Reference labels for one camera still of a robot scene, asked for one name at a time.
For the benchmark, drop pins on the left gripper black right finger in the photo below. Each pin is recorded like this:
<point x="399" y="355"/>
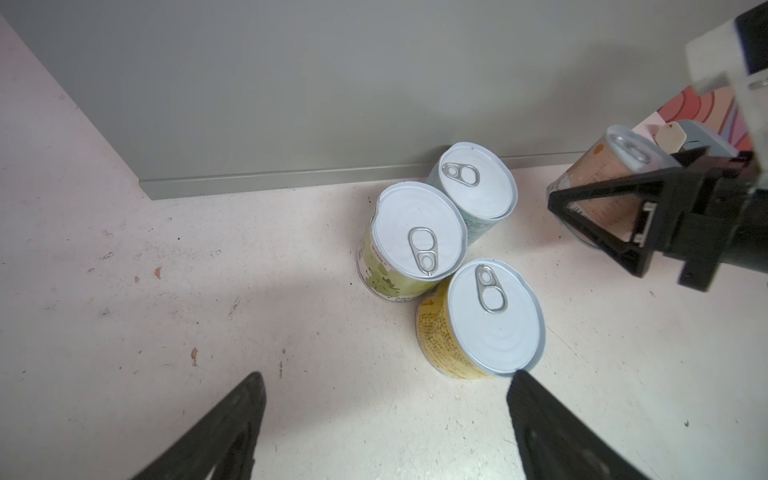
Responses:
<point x="553" y="443"/>

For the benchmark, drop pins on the green can pull tab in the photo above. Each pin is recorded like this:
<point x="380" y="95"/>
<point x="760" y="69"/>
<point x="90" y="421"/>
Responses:
<point x="416" y="238"/>

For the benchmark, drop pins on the grey metal cabinet box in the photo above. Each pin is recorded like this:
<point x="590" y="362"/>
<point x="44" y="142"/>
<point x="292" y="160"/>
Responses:
<point x="211" y="97"/>

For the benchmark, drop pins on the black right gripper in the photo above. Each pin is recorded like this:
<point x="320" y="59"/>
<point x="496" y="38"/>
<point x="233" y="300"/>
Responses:
<point x="708" y="213"/>

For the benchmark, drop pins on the yellow can centre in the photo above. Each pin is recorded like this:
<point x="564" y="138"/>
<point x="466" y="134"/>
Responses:
<point x="483" y="321"/>

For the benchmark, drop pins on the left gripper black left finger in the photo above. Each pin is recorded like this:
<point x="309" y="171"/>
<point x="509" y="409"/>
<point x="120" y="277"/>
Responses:
<point x="220" y="445"/>

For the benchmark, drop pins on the orange pink can pull tab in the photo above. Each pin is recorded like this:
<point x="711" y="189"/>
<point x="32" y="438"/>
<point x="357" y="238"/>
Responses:
<point x="619" y="153"/>

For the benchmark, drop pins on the teal can pull tab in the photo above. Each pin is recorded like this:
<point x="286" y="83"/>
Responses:
<point x="478" y="183"/>

